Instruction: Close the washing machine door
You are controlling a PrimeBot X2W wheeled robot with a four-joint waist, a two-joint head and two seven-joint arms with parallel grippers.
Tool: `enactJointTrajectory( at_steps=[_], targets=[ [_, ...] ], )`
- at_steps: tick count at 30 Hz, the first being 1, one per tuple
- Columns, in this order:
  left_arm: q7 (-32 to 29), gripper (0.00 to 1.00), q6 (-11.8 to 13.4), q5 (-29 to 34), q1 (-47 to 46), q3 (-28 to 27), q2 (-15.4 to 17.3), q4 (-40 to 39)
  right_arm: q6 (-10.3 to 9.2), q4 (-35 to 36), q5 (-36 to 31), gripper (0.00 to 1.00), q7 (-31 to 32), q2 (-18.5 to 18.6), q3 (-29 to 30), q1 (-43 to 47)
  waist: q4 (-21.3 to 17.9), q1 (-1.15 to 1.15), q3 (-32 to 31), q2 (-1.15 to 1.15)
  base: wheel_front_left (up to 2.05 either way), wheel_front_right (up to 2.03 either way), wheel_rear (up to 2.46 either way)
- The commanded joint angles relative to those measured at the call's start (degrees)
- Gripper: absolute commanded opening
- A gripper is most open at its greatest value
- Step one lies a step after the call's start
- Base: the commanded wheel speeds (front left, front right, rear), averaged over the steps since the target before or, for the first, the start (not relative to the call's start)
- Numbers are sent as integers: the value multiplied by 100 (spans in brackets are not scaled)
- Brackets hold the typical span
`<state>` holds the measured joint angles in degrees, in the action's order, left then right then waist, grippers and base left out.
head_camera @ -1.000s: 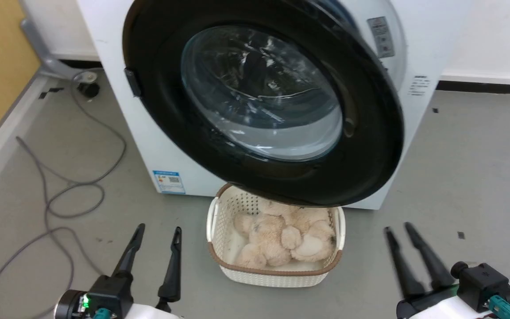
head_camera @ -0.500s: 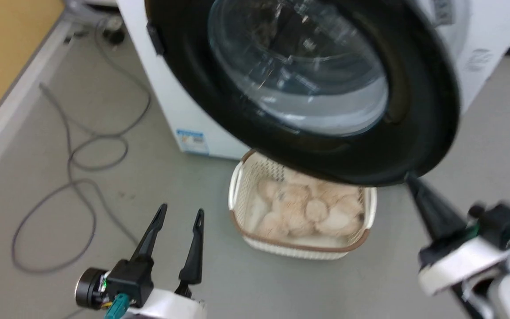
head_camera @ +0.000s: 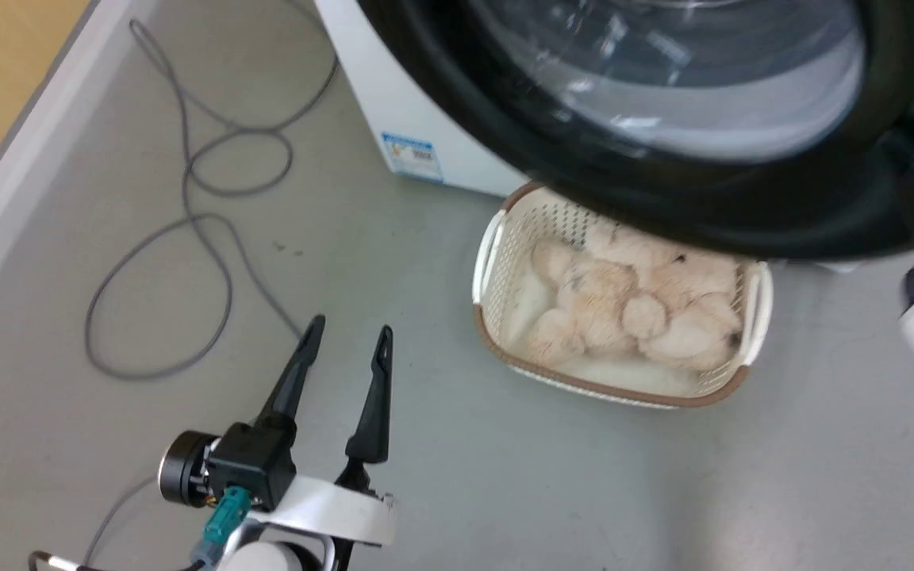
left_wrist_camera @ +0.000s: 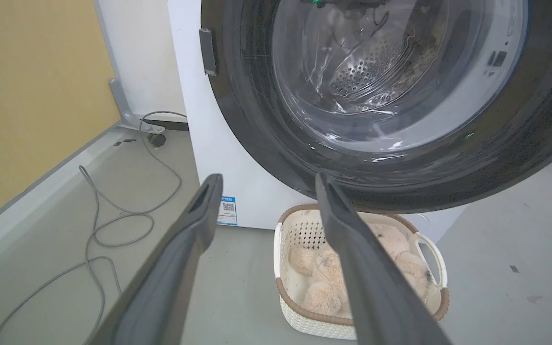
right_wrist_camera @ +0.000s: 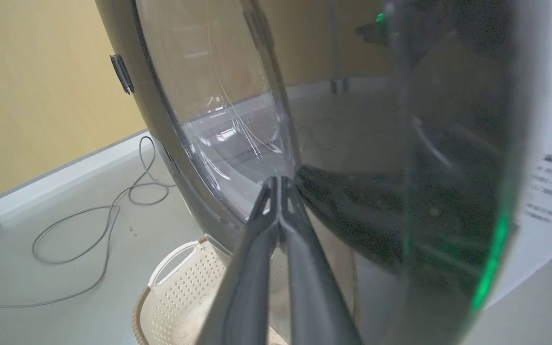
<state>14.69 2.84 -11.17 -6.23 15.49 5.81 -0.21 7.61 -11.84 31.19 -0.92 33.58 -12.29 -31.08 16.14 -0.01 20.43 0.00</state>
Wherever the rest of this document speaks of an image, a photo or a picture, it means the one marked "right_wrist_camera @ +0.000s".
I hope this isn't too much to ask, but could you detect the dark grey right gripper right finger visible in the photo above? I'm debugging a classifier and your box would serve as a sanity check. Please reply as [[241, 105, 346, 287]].
[[280, 176, 364, 345]]

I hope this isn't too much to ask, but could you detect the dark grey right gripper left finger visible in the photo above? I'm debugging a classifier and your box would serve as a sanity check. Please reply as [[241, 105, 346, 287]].
[[196, 176, 282, 345]]

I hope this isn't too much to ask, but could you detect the round glass washing machine door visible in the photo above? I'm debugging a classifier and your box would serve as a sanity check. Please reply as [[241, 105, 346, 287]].
[[95, 0, 552, 345]]

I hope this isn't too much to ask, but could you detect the white washing machine body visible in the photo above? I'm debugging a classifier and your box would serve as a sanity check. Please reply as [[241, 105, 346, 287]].
[[484, 0, 552, 310]]

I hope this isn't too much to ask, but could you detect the cream perforated laundry basket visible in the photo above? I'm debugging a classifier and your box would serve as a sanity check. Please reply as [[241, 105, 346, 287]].
[[132, 234, 291, 345]]

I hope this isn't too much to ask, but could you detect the thin grey floor cable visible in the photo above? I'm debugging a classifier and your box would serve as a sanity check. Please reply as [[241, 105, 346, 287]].
[[0, 136, 177, 321]]

